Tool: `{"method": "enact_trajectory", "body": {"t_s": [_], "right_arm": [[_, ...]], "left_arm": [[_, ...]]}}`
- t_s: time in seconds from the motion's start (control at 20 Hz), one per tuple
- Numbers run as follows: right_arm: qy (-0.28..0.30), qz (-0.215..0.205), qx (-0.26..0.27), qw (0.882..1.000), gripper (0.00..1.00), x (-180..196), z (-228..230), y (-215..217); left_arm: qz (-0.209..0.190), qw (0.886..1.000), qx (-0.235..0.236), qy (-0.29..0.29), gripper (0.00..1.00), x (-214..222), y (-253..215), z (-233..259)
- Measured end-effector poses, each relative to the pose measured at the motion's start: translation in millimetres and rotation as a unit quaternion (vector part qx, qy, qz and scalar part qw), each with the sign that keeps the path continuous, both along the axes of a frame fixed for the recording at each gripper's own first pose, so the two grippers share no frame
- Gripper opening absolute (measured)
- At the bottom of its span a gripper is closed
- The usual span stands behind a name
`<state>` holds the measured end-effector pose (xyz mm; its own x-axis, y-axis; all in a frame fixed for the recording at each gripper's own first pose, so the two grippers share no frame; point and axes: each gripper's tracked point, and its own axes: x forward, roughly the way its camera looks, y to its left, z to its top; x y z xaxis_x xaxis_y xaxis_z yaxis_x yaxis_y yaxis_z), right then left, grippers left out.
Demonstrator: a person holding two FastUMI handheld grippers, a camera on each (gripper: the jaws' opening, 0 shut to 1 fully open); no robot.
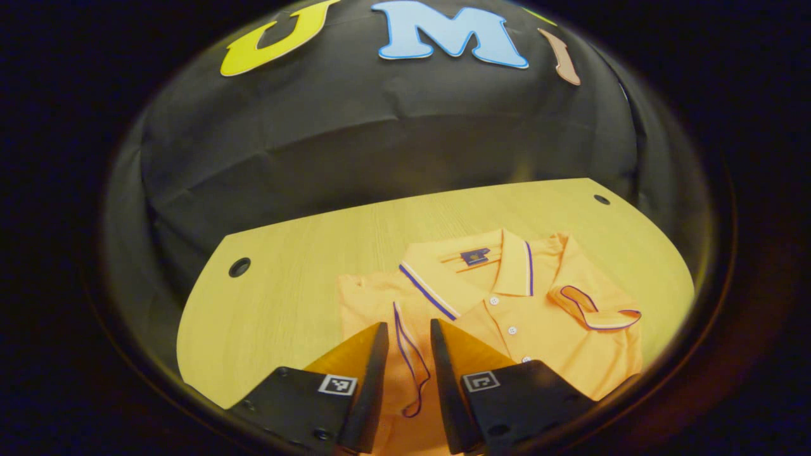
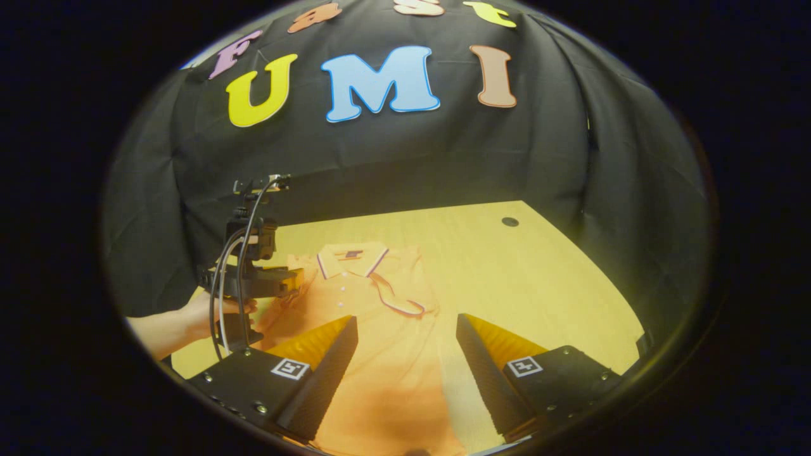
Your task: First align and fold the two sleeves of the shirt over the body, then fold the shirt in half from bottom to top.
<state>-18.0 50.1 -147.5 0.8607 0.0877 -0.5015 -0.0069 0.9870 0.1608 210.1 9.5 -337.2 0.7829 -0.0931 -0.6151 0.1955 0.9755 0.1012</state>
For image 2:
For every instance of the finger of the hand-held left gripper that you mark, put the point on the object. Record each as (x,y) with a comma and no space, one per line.
(288,282)

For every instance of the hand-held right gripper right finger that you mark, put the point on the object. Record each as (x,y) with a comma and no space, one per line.
(486,383)

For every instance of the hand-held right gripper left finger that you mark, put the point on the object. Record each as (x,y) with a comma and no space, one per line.
(329,383)

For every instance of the orange T-shirt with striped collar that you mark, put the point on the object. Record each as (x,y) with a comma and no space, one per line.
(380,354)

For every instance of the black backdrop cloth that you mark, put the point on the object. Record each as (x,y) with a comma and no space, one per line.
(405,158)

